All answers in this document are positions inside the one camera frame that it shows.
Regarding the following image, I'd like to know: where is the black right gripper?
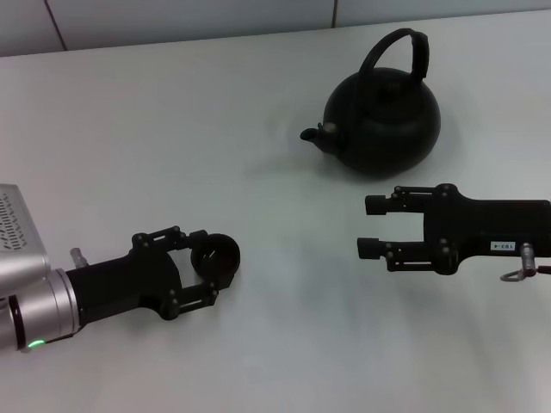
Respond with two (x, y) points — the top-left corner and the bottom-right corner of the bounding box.
(356, 182), (551, 276)

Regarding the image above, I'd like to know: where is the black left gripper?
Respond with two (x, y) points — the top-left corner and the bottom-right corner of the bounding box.
(64, 225), (236, 328)

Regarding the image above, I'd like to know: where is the small dark teacup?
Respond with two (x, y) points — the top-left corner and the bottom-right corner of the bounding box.
(189, 234), (241, 287)

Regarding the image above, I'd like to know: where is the black round teapot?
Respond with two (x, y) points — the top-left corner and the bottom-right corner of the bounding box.
(300, 28), (443, 181)

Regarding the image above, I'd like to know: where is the right gripper cable with plug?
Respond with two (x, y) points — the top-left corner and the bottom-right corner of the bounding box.
(499, 242), (551, 283)

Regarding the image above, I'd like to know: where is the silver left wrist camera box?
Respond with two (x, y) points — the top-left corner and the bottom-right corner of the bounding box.
(0, 183), (51, 298)

